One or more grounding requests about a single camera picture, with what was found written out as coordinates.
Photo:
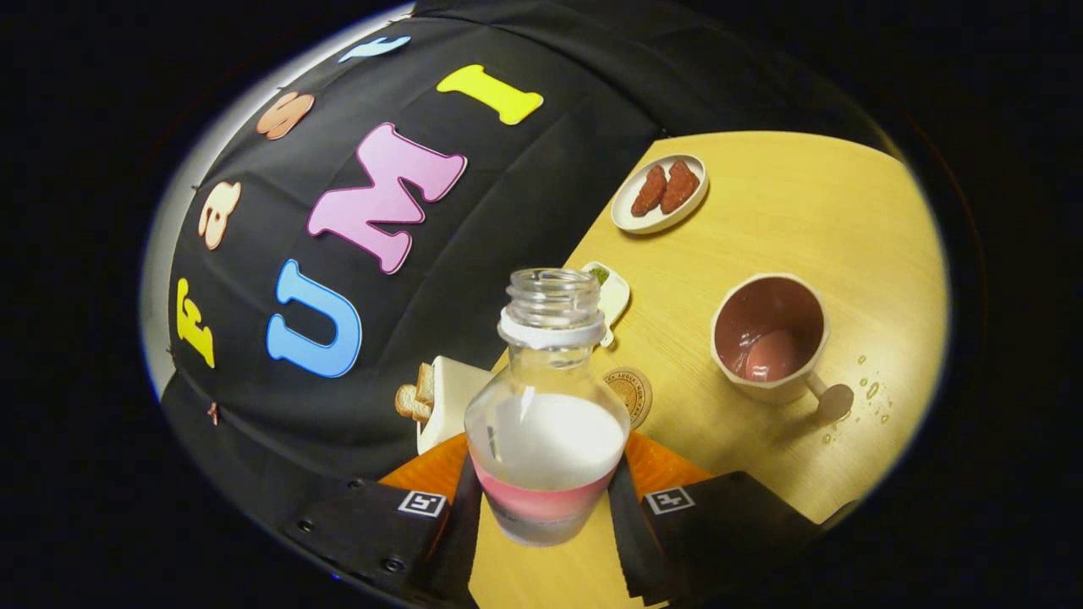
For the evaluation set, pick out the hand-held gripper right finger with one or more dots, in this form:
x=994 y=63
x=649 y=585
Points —
x=630 y=541

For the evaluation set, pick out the red sausage piece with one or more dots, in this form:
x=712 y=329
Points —
x=679 y=186
x=649 y=190

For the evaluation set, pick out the toast slice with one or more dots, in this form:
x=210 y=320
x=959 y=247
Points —
x=410 y=403
x=425 y=382

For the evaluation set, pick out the white cup with pink inside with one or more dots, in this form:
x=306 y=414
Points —
x=770 y=321

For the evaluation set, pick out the white round plate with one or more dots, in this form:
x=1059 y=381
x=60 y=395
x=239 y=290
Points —
x=630 y=222

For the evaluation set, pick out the clear juice bottle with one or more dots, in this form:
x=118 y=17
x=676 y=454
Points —
x=546 y=440

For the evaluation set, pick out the wooden table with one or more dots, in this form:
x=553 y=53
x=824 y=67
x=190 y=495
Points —
x=804 y=211

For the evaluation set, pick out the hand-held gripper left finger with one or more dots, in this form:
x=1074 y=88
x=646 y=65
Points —
x=461 y=550

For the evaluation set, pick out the black backdrop cloth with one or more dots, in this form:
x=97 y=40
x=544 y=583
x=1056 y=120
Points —
x=508 y=211

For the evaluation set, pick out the white toaster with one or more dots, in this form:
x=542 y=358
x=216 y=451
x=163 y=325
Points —
x=453 y=393

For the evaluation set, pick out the round brown coaster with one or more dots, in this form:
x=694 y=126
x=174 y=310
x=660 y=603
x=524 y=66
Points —
x=636 y=393

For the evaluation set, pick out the white divided dish with beans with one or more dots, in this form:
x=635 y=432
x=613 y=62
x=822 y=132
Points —
x=616 y=296

